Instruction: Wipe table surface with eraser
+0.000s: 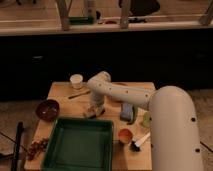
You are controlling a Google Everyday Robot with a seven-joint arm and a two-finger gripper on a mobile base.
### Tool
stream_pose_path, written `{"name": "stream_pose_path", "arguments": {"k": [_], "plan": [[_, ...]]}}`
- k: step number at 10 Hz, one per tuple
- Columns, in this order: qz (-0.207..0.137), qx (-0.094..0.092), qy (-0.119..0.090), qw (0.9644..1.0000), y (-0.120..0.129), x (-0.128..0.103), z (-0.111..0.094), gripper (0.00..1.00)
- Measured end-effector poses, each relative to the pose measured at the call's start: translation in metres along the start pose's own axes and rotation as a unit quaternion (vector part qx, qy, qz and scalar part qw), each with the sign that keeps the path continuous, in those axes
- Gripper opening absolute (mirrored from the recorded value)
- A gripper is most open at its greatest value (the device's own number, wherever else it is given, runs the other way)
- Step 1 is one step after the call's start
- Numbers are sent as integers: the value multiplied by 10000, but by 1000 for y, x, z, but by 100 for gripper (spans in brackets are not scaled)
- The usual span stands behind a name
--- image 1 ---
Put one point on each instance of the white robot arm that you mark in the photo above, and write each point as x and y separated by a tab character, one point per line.
174	128

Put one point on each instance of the white paper cup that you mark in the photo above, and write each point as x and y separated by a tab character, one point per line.
76	81

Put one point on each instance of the green plastic tray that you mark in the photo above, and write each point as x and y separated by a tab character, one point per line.
77	144

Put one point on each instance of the small orange cup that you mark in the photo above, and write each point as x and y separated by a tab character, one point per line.
125	136

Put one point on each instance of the black pole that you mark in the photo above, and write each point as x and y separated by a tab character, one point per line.
17	145

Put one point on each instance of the light green object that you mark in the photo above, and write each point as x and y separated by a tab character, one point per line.
146	120

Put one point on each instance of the dark red bowl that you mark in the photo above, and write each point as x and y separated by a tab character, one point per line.
48	110

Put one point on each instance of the wooden board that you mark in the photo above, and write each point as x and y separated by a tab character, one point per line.
123	158

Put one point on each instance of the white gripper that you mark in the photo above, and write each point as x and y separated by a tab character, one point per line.
96	99

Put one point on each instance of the red brown grape bunch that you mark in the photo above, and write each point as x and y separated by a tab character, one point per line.
36	148

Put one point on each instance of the wooden stick tool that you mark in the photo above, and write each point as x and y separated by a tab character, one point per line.
78	94

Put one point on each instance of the black white brush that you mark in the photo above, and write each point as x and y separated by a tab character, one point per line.
135	145

